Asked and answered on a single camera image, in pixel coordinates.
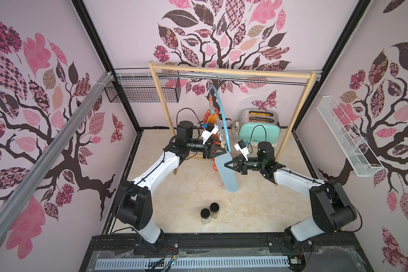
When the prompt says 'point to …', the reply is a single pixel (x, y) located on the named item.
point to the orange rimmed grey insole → (215, 166)
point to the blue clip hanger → (211, 88)
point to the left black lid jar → (205, 216)
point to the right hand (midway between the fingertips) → (225, 166)
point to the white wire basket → (360, 155)
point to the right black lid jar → (214, 209)
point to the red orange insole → (212, 115)
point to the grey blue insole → (229, 175)
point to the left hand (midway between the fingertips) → (223, 150)
